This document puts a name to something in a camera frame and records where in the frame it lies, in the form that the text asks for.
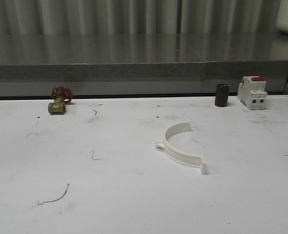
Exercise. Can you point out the white half pipe clamp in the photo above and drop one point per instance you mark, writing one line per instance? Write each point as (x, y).
(179, 156)

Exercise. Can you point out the dark brown cylindrical capacitor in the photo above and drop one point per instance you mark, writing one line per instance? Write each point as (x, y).
(222, 94)

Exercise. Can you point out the brass valve red handwheel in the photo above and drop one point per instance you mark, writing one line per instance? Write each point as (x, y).
(61, 96)

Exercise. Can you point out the grey stone counter shelf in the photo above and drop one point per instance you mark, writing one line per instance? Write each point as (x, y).
(140, 65)

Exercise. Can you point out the white circuit breaker red switch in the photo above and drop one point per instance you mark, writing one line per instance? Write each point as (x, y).
(251, 92)

